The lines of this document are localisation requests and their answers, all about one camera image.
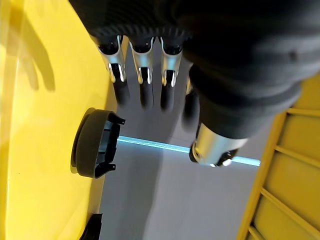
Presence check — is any black plastic housing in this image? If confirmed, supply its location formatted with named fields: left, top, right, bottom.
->
left=79, top=212, right=104, bottom=240
left=70, top=107, right=126, bottom=179

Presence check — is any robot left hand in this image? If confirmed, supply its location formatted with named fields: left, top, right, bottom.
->
left=68, top=0, right=320, bottom=168

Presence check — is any yellow ribbed shelf board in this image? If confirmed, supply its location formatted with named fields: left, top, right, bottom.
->
left=236, top=74, right=320, bottom=240

